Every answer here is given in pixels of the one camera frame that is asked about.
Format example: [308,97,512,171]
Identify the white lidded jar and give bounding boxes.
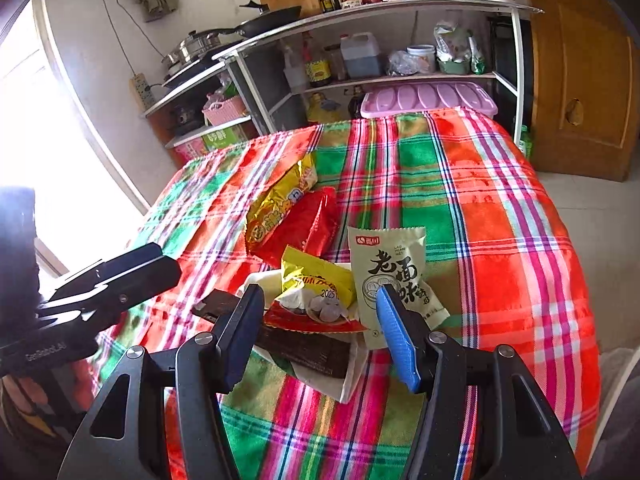
[406,44,437,73]

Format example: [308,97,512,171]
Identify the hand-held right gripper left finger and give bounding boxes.
[57,283,266,480]

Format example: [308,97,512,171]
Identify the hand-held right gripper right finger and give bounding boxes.
[375,283,583,480]

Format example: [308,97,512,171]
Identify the yellow label sauce bottle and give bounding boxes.
[302,35,333,87]

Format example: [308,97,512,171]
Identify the small yellow snack packet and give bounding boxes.
[279,245,357,323]

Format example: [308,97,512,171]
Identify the orange red wrapper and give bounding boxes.
[262,305,368,335]

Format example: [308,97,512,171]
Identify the dark brown wrapper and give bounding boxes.
[254,327,352,380]

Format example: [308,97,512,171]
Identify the steel steamer pot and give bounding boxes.
[162,30,223,68]

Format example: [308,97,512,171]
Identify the white plastic bottle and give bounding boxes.
[282,42,308,93]

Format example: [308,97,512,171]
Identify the pink woven basket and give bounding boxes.
[202,92,248,127]

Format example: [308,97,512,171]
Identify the black cooking pot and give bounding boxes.
[170,102,203,133]

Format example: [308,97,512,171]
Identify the green bowl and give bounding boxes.
[437,57,472,75]

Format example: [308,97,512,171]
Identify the black frying pan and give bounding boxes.
[212,2,303,41]

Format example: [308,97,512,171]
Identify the plastic jerrycan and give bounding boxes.
[340,32,383,79]

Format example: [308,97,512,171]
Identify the dark glass bottle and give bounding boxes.
[347,86,366,120]

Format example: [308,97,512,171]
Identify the plaid tablecloth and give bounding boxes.
[72,107,601,480]

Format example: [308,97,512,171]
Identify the pink storage bin lid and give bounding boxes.
[360,81,500,120]

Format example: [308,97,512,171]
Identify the white food bags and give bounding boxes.
[434,20,473,63]

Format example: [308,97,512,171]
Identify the small metal shelf rack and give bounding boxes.
[145,62,253,148]

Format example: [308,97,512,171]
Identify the colourful carton box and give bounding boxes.
[175,125,251,163]

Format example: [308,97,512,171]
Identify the red snack packet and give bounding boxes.
[257,186,342,269]

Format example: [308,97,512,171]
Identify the large yellow oil jug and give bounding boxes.
[305,92,341,125]

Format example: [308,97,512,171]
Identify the beige bun packet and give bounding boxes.
[347,225,451,351]

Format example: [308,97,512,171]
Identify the crumpled clear plastic bag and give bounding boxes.
[386,50,418,77]

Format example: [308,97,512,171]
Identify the green food packet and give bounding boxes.
[469,35,486,75]

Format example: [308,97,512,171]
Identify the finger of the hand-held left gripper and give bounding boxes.
[39,258,183,332]
[64,242,166,289]

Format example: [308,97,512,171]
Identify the wall power strip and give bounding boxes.
[129,72,153,111]

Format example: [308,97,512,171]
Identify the small dark wrapper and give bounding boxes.
[190,289,242,325]

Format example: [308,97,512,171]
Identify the large metal shelf rack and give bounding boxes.
[212,0,546,133]

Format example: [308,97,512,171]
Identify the wooden door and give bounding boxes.
[517,0,640,183]

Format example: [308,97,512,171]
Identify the black induction cooker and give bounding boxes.
[162,55,231,88]

